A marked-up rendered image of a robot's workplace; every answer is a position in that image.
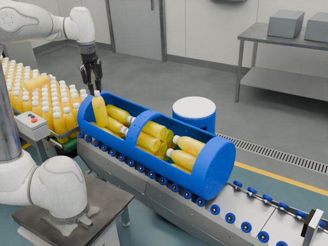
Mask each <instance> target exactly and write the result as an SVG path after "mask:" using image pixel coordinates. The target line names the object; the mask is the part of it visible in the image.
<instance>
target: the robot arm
mask: <svg viewBox="0 0 328 246"><path fill-rule="evenodd" d="M67 39H71V40H76V41H77V46H78V50H79V52H80V53H81V58H82V61H83V63H82V66H81V67H79V70H80V72H81V75H82V79H83V83H84V84H86V85H88V89H89V90H90V95H92V96H95V93H94V88H93V84H92V83H91V70H93V72H94V75H95V78H96V80H95V84H96V89H97V90H99V92H100V93H101V82H100V81H101V79H102V78H103V73H102V61H101V60H97V59H96V58H97V56H96V50H97V48H96V41H95V26H94V22H93V19H92V16H91V13H90V11H89V9H87V8H86V7H74V8H72V10H71V12H70V17H57V16H53V15H52V14H50V13H49V12H47V11H46V10H44V9H42V8H40V7H38V6H36V5H33V4H28V3H24V2H17V1H12V0H0V56H1V55H2V52H3V45H4V44H8V43H18V42H25V41H37V40H44V41H61V40H67ZM96 65H97V67H96ZM85 70H86V73H85ZM0 204H5V205H36V206H39V207H41V208H44V209H46V210H47V211H45V212H43V213H41V214H40V220H42V221H45V222H47V223H48V224H50V225H51V226H52V227H53V228H54V229H56V230H57V231H58V232H60V233H61V234H62V236H63V237H64V238H69V237H70V236H71V235H72V234H73V232H74V231H76V230H77V229H78V228H79V227H81V226H82V227H85V228H87V229H90V228H92V226H93V223H92V222H91V221H90V219H91V218H92V217H93V216H95V215H97V214H99V213H100V208H99V207H97V206H94V205H92V204H90V203H89V202H88V201H87V191H86V184H85V180H84V176H83V173H82V171H81V169H80V167H79V166H78V164H77V163H76V162H75V161H74V160H73V159H72V158H70V157H67V156H56V157H52V158H50V159H48V160H46V161H45V162H44V163H43V164H42V165H41V166H38V165H36V163H35V162H34V160H33V159H32V158H31V156H30V154H29V153H28V152H26V151H25V150H23V149H22V148H21V143H20V139H19V134H18V130H17V126H16V122H15V118H14V113H13V109H12V105H11V101H10V97H9V93H8V88H7V84H6V80H5V76H4V72H3V67H2V64H1V59H0Z"/></svg>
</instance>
